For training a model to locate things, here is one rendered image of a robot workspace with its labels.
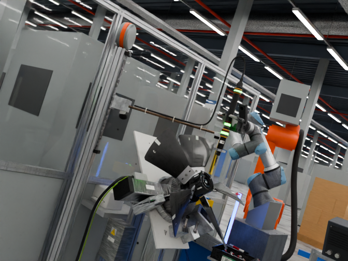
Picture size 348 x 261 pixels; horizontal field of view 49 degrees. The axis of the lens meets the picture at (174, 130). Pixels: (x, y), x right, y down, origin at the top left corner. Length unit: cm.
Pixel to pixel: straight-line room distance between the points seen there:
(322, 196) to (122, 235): 818
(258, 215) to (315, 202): 749
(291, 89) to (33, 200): 451
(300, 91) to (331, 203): 448
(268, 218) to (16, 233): 155
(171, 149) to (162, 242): 48
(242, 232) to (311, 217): 752
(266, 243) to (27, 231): 144
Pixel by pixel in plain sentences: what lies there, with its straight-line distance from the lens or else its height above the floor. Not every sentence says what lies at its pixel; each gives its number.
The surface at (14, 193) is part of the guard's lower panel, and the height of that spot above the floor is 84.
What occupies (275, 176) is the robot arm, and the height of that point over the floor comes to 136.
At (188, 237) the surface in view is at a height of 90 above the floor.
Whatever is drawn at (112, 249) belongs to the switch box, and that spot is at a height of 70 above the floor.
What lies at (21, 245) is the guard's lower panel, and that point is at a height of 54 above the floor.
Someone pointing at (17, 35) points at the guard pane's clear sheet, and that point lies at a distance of 216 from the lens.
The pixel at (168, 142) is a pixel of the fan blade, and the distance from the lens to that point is 199.
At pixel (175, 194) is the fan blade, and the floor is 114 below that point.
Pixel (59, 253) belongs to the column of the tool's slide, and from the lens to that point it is 239.
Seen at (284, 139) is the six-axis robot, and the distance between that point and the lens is 602.
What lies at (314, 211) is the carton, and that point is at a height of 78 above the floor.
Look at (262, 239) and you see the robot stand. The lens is 256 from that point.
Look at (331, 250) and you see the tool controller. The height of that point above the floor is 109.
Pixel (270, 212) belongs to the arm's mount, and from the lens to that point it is 266.
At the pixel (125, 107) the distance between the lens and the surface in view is 222.
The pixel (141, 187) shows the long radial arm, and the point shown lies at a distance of 190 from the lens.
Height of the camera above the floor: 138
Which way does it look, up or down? 1 degrees up
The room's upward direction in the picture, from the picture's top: 18 degrees clockwise
